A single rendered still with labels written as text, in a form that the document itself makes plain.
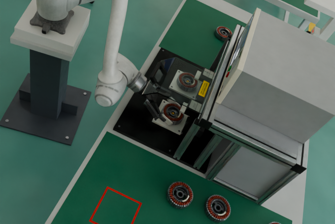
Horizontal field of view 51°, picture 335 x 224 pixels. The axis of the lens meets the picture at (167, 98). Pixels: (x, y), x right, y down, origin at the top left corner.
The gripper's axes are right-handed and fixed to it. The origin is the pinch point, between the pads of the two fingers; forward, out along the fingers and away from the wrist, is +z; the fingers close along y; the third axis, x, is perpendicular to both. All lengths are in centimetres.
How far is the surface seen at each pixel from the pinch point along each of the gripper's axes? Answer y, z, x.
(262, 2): -280, 74, -56
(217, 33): -78, 6, 0
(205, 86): -0.1, -3.7, 26.8
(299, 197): 8, 69, 24
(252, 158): 20.6, 25.2, 33.7
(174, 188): 35.5, 13.8, 3.9
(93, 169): 42.0, -16.1, -12.9
